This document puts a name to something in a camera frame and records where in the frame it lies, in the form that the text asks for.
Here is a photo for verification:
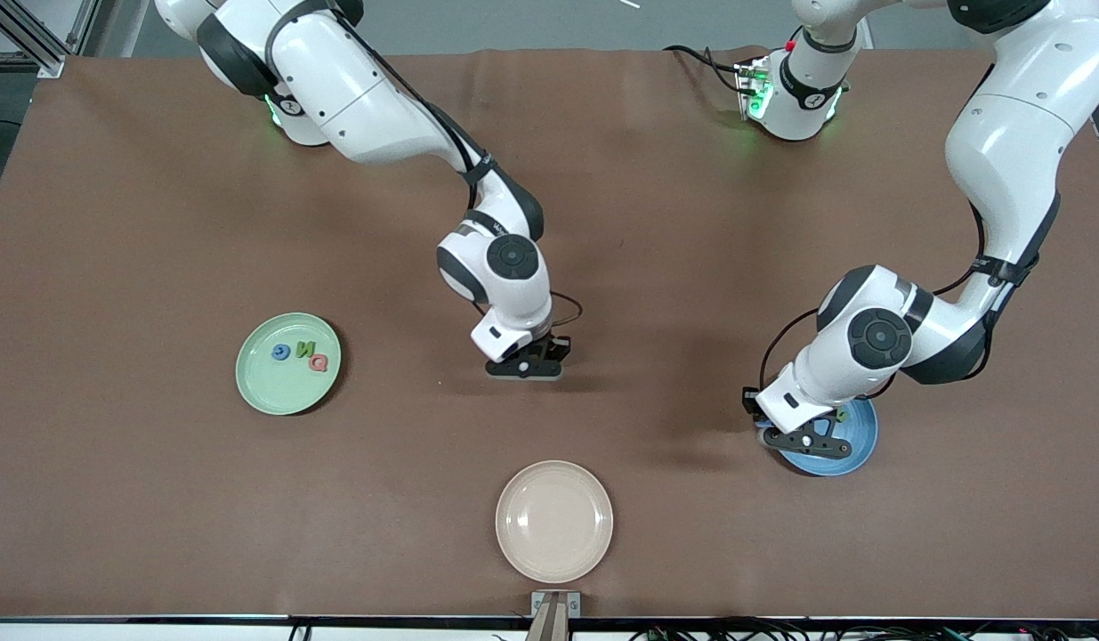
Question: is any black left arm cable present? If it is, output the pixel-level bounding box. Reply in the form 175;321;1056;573
759;200;990;393

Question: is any black left base cable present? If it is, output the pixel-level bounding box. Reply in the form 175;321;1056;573
663;43;747;94

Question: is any light green plate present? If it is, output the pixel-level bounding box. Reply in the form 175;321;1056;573
236;312;342;417

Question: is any brown table cover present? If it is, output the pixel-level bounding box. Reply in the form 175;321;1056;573
0;46;1099;620

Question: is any beige plate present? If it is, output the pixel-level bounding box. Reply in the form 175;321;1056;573
496;460;614;584

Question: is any blue plate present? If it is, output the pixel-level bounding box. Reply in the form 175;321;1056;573
776;398;879;477

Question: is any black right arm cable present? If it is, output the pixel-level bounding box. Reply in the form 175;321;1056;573
362;45;584;339

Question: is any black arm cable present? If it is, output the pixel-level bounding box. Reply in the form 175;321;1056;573
759;200;990;393
362;45;584;339

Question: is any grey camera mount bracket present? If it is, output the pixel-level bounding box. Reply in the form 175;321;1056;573
530;590;581;641

